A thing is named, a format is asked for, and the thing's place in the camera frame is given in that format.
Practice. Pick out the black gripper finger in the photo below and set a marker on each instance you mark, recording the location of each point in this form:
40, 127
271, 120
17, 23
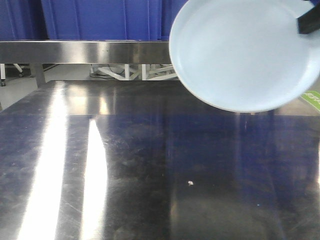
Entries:
309, 22

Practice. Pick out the light blue plate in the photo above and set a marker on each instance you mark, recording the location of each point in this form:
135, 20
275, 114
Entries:
244, 56

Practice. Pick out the stainless steel shelf beam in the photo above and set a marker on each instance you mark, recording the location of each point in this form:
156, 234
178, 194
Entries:
84, 52

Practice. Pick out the green floor sign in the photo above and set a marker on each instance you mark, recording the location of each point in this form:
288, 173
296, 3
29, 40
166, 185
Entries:
313, 98

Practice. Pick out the middle blue plastic crate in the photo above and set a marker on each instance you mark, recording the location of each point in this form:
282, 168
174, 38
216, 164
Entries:
169, 11

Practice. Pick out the blue plastic crate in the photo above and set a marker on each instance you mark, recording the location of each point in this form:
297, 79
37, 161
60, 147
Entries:
138, 20
169, 11

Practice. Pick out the left blue plastic crate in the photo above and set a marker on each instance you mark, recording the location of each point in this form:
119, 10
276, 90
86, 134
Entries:
138, 20

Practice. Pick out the far left blue crate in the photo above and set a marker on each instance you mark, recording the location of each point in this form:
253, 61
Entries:
22, 20

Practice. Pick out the white cart with caster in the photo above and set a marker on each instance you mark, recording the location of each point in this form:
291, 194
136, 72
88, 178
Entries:
12, 70

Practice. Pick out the white metal frame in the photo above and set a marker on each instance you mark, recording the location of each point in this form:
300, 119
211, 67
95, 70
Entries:
130, 72

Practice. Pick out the left steel shelf post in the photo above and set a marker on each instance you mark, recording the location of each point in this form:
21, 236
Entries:
37, 71

